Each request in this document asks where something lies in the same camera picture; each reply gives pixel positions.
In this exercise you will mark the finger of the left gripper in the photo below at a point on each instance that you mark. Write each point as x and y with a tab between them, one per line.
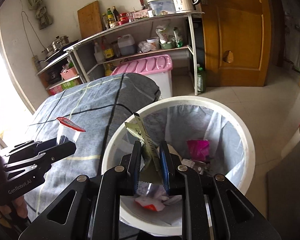
30	147
47	156

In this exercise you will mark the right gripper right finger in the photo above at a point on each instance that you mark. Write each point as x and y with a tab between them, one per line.
171	178

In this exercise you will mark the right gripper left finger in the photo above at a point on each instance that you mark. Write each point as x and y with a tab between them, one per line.
131	163

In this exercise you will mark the olive green wrapper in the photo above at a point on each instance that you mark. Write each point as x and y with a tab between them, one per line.
150	171

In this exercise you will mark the clear plastic cup red lid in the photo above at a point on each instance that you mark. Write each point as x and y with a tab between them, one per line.
68	131

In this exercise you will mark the white trash bin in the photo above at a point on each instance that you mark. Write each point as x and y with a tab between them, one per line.
180	164

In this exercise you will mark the magenta wrapper in bin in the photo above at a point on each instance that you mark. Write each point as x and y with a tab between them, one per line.
199	149

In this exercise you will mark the white bin liner bag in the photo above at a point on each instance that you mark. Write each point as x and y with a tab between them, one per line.
190	154

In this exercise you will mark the blue patterned tablecloth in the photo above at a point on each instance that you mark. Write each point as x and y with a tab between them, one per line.
99	107

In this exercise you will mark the pink plastic basket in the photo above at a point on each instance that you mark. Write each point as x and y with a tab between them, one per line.
68	73

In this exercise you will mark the green plastic bottle on floor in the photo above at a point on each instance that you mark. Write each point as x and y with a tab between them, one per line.
201	79

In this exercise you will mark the white power strip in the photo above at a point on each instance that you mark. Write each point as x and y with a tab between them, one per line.
36	63

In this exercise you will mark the pink lidded storage bin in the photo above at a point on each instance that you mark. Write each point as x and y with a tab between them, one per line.
158	68

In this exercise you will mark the soy sauce bottle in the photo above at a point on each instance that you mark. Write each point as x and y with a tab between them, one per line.
107	49

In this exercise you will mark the steel steamer pot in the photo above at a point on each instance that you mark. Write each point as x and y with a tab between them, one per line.
57	44

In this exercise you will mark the dark liquid plastic jug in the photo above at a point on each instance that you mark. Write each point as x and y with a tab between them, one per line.
126	44

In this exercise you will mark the wooden cutting board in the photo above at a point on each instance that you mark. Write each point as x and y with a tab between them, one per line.
89	19

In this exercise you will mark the green glass bottle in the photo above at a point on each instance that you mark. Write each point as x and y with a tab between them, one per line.
110	17

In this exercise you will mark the white metal shelf rack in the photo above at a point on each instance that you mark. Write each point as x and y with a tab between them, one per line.
98	55

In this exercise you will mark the clear plastic storage box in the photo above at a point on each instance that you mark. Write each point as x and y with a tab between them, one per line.
162	7

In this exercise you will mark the wooden door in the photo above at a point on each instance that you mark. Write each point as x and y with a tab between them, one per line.
237	42

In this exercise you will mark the hanging grey cloth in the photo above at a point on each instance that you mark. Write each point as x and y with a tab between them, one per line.
40	10

